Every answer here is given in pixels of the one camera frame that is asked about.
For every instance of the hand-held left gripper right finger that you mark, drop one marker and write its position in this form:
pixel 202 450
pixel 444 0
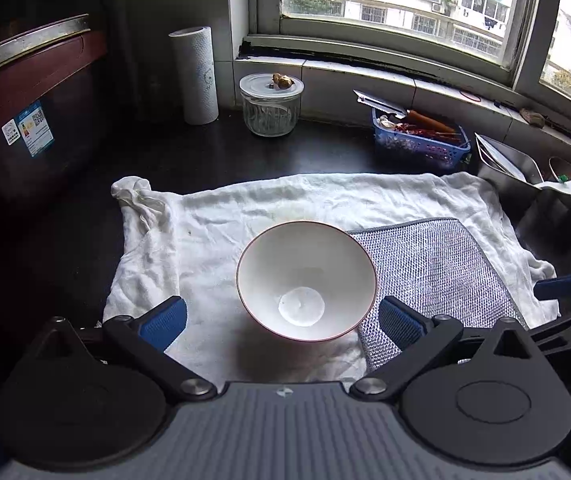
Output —
pixel 401 324

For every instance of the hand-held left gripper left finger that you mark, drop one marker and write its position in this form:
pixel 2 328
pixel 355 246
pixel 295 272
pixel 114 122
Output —
pixel 163 325

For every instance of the silver mesh dishcloth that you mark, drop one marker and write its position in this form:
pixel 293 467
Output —
pixel 435 265

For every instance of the white bowl with red rim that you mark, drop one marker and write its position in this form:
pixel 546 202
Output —
pixel 305 270

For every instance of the white cloth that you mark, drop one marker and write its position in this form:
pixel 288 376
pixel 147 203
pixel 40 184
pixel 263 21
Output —
pixel 200 245

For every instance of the white plastic spoon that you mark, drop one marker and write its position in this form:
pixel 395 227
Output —
pixel 568 186

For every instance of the stainless steel container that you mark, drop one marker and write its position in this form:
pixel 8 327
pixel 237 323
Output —
pixel 510 170

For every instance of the blue plastic basket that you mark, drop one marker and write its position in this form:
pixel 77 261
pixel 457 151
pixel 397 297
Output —
pixel 415 152

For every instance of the small brown lump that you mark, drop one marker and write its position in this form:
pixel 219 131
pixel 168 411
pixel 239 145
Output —
pixel 533 118

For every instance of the dried red chilies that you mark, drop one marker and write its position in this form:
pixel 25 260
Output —
pixel 430 132

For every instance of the red rubber band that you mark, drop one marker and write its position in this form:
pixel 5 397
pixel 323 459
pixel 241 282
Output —
pixel 469 95

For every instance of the glass jar with lid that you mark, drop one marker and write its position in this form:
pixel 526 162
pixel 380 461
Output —
pixel 270 110

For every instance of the white paper towel roll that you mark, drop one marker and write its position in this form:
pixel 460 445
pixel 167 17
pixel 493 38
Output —
pixel 195 75

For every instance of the dark appliance with sticker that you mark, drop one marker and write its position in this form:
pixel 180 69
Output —
pixel 40 90

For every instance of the brown walnut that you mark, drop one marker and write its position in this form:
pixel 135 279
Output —
pixel 283 81

